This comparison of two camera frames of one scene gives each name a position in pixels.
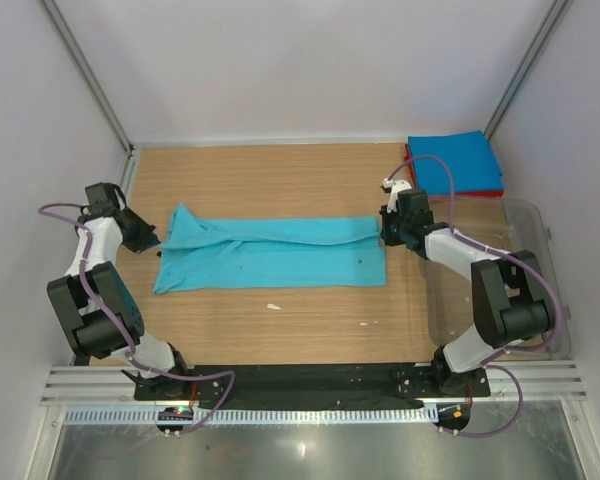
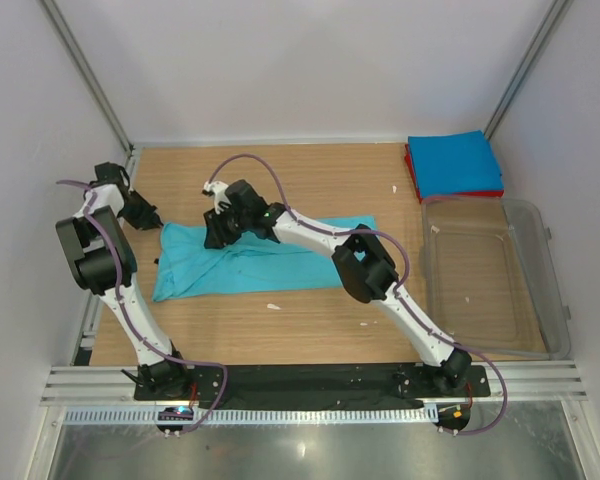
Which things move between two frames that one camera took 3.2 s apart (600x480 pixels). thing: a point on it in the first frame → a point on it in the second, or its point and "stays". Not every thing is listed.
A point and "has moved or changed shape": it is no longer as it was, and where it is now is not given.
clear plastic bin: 503,225 stays
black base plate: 319,386 stays
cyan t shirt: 269,251 has moved or changed shape
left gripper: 146,237 → 149,219
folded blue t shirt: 467,156 stays
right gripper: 387,216 → 215,234
